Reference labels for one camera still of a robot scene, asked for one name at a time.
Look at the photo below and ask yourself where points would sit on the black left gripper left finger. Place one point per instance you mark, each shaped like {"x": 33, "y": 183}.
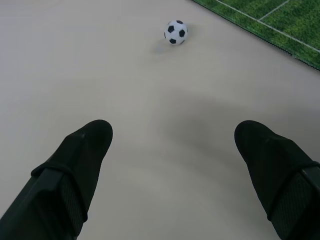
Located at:
{"x": 57, "y": 180}

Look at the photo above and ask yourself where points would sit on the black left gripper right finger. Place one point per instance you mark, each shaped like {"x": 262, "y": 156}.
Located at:
{"x": 280, "y": 170}

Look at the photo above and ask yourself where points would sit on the small black-white soccer ball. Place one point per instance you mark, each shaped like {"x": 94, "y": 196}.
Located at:
{"x": 175, "y": 32}

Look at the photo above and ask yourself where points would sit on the green soccer field mat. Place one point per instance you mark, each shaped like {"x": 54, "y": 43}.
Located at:
{"x": 280, "y": 22}

